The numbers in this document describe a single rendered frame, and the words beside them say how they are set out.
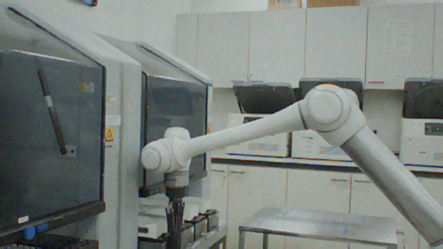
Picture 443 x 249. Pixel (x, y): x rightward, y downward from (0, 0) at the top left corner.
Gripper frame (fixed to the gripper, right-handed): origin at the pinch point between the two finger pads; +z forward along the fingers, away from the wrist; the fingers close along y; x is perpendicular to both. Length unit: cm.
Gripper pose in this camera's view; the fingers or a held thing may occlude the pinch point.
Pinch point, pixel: (175, 241)
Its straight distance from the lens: 176.3
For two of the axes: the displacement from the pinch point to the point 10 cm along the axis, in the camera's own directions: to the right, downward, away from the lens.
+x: 9.4, 0.3, -3.3
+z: -0.2, 10.0, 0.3
